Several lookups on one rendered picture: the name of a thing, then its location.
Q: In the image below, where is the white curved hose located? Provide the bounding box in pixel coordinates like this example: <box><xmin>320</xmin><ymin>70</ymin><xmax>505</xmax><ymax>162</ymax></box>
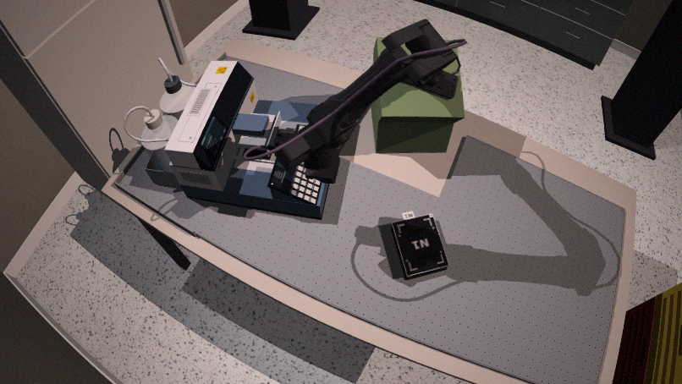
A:
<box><xmin>124</xmin><ymin>106</ymin><xmax>169</xmax><ymax>142</ymax></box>

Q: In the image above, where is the white plastic bottle with black cap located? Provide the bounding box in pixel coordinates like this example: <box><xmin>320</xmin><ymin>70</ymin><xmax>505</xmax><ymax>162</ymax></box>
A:
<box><xmin>159</xmin><ymin>75</ymin><xmax>195</xmax><ymax>120</ymax></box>

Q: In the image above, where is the white flexible hose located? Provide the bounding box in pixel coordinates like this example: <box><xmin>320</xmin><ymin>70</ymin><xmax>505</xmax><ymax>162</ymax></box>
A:
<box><xmin>158</xmin><ymin>58</ymin><xmax>198</xmax><ymax>87</ymax></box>

